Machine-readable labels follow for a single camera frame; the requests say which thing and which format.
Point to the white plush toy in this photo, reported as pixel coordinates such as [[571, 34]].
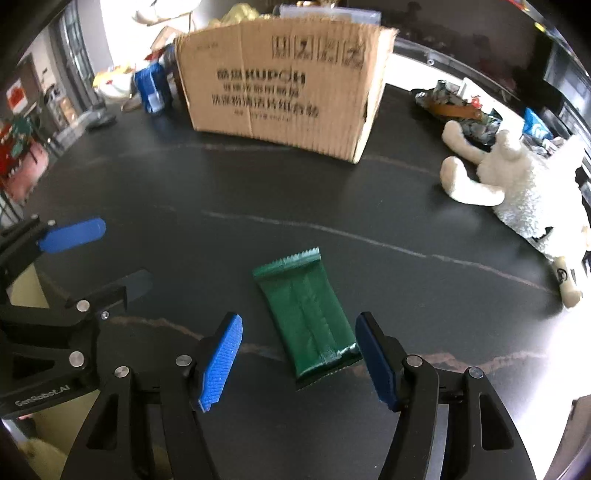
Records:
[[521, 194]]

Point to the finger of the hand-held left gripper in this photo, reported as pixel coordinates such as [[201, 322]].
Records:
[[138, 284], [74, 235]]

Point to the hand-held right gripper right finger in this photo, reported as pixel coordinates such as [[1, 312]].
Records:
[[376, 364]]

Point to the brown basket of packets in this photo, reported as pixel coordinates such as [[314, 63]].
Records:
[[450, 110]]

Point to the white bowl of snacks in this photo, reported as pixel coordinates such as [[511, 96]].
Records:
[[115, 85]]

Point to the white goose figurine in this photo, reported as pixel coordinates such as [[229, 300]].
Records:
[[157, 11]]

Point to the black flat device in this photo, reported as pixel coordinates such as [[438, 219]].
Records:
[[99, 121]]

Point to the black cabinet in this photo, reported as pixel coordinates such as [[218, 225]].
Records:
[[563, 78]]

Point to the brown cardboard box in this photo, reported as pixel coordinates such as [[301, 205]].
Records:
[[277, 92]]

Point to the blue drink can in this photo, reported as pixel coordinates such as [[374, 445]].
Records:
[[152, 87]]

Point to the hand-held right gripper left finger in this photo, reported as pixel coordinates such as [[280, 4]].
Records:
[[221, 364]]

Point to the gold snack bag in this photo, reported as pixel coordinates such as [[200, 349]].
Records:
[[240, 11]]

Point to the green snack packet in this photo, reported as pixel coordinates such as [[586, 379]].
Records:
[[309, 318]]

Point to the red chair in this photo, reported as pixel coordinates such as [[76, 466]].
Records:
[[18, 170]]

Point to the clear plastic bag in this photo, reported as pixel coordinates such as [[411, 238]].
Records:
[[332, 14]]

